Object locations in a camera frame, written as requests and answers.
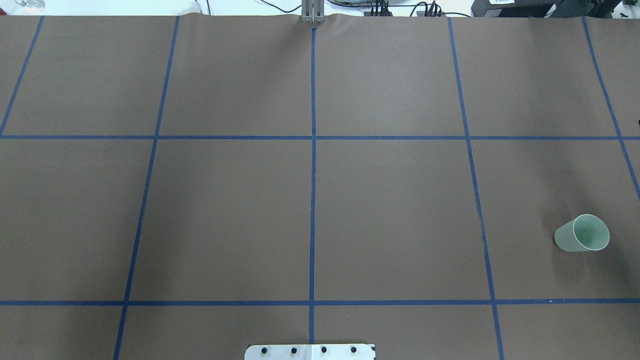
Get green plastic cup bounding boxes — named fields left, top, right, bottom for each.
left=553, top=214, right=611, bottom=252

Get brown paper table cover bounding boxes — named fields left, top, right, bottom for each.
left=0, top=13, right=639, bottom=360

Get black device top right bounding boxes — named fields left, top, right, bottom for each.
left=471, top=0, right=622, bottom=19

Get aluminium camera post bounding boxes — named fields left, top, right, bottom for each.
left=301, top=0, right=326, bottom=24

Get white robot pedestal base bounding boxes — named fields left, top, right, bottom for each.
left=244, top=343, right=377, bottom=360

